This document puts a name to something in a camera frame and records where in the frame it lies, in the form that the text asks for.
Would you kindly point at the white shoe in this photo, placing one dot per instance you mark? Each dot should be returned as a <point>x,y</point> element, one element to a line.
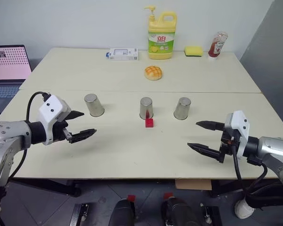
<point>243,209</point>

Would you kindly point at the yellow dish soap pump bottle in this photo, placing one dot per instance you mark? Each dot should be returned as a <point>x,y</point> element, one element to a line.
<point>160,40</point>

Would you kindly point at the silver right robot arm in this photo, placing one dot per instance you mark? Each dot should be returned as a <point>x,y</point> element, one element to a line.
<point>273,148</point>

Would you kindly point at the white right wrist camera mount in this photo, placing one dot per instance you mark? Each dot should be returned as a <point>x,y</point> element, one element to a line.
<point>241,124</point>

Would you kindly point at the small red block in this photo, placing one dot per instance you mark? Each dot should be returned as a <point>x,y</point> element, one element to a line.
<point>149,123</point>

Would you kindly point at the brown cardboard piece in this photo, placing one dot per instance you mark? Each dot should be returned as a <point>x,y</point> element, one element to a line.
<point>193,184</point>

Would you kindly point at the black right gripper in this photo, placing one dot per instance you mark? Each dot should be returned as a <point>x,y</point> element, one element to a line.
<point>227,139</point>

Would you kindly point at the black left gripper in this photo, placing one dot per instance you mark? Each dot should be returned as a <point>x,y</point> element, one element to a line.
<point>59,131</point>

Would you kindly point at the upturned ketchup squeeze bottle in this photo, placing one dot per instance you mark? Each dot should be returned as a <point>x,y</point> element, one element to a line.
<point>216,47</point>

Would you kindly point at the grey partition panel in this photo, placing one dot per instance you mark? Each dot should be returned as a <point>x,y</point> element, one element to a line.
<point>268,51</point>

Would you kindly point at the flat white printed box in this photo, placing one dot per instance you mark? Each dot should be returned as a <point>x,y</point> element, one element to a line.
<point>122,54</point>

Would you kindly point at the yellow sponge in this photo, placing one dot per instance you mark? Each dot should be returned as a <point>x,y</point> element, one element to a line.
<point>193,50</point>

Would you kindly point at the upturned steel cup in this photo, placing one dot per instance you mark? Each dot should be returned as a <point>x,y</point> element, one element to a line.
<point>94,106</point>
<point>146,106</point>
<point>182,108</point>

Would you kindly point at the golden bread bun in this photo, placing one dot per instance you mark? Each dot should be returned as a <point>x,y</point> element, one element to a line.
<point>154,72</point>

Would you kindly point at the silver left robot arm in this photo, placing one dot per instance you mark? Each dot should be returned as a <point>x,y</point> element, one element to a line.
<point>4,134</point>

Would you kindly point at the small red tag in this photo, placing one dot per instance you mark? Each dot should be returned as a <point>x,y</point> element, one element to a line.
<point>131,198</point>
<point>168,195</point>

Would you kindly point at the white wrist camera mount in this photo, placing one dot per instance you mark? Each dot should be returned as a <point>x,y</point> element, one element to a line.
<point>241,124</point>
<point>50,107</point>

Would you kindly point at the grey open laptop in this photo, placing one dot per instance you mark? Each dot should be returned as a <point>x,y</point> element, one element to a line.
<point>7,63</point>

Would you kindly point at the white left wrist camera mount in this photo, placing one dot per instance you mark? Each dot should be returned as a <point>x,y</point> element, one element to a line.
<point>50,107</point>

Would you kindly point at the black table frame leg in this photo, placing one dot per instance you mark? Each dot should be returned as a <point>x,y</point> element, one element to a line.
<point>49,186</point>
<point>226,188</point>

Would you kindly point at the dark rounded shape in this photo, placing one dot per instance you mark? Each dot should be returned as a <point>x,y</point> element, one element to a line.
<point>179,212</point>
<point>121,213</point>

